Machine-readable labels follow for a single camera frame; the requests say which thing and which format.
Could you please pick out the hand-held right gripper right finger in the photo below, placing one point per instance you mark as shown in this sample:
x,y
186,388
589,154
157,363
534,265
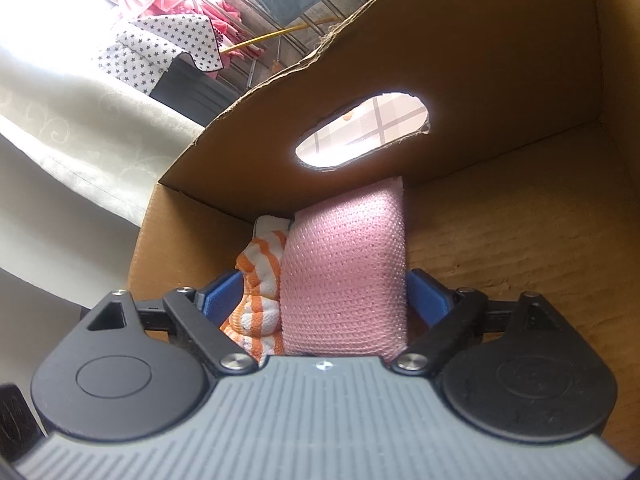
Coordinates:
x,y
425,301

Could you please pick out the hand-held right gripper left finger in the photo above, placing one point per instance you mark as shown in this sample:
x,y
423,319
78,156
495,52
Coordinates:
x,y
222,301

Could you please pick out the orange white striped towel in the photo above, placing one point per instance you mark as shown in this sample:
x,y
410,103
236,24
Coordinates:
x,y
260,280

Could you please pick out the pink bubble wrap roll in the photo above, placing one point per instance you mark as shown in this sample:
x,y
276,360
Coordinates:
x,y
345,270

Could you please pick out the brown cardboard box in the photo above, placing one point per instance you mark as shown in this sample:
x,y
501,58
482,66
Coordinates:
x,y
500,85

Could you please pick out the white patterned curtain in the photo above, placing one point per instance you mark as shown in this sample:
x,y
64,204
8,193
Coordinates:
x,y
75,125

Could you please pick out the white star print cloth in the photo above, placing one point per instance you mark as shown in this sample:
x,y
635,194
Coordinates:
x,y
150,45

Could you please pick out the yellow pole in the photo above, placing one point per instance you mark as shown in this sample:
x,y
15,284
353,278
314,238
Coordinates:
x,y
280,32

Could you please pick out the pink hanging clothes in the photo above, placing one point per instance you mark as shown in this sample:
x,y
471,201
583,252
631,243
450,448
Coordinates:
x,y
170,0

